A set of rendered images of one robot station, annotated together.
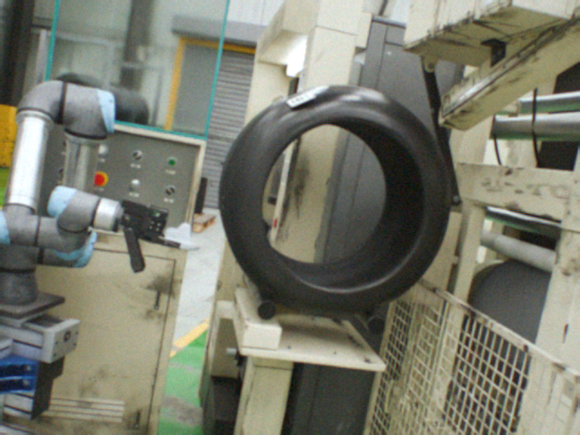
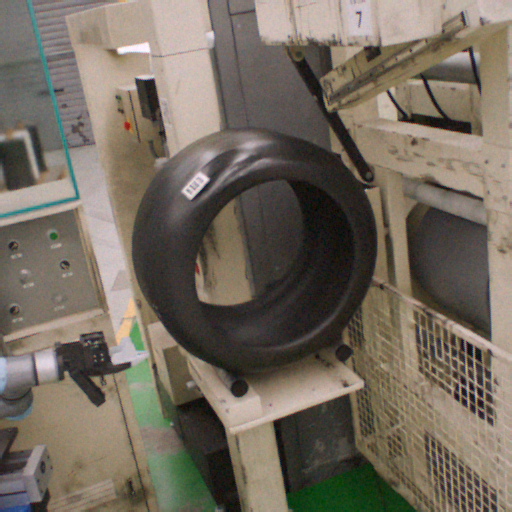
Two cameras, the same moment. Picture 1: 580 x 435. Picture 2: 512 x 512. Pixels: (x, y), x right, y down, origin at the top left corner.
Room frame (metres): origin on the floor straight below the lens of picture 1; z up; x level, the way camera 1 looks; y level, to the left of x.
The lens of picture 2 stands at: (-0.12, 0.11, 1.76)
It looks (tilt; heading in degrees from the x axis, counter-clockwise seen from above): 20 degrees down; 352
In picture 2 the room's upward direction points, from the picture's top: 9 degrees counter-clockwise
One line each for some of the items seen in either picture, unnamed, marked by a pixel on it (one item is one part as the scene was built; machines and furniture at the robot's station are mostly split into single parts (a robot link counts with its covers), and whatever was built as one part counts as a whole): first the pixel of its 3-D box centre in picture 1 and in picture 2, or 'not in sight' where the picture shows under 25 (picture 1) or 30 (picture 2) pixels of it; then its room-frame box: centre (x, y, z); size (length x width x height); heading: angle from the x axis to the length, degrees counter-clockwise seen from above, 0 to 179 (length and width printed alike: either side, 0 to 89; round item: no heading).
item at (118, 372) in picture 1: (104, 293); (37, 384); (2.14, 0.64, 0.63); 0.56 x 0.41 x 1.27; 101
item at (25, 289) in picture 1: (13, 280); not in sight; (1.65, 0.76, 0.77); 0.15 x 0.15 x 0.10
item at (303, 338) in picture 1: (301, 334); (271, 376); (1.55, -0.09, 0.80); 0.37 x 0.36 x 0.02; 101
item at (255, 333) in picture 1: (254, 314); (221, 380); (1.52, 0.05, 0.84); 0.36 x 0.09 x 0.06; 11
